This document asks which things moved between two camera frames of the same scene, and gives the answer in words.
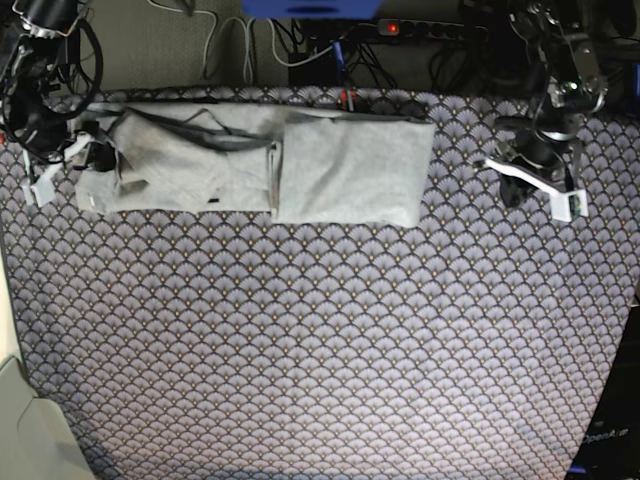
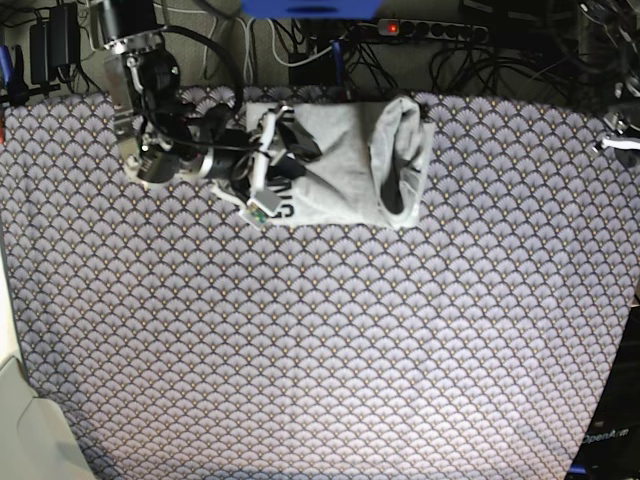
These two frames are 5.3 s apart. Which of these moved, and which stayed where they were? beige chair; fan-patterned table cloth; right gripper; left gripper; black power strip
Moved: left gripper; right gripper
Stayed: beige chair; fan-patterned table cloth; black power strip
